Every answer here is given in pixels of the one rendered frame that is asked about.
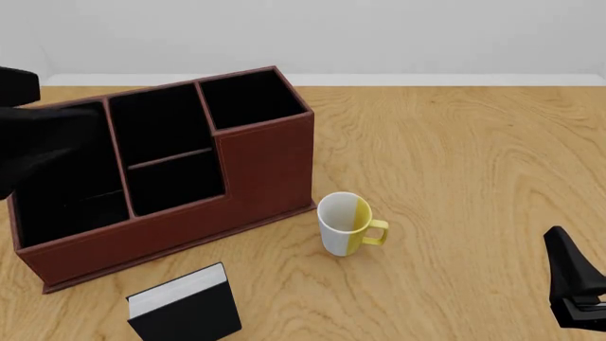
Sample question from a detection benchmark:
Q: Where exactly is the black hardcover book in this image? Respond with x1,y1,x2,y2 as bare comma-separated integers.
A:
125,261,243,341

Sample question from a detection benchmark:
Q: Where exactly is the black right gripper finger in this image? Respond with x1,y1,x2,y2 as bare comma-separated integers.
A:
543,224,606,296

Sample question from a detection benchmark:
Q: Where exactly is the red-brown desk caddy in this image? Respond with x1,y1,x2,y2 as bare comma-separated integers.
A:
7,65,318,296

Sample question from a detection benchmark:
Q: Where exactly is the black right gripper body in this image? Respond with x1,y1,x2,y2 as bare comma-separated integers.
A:
548,288,606,331

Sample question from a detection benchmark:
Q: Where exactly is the white and yellow mug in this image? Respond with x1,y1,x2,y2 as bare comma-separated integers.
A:
316,190,391,259

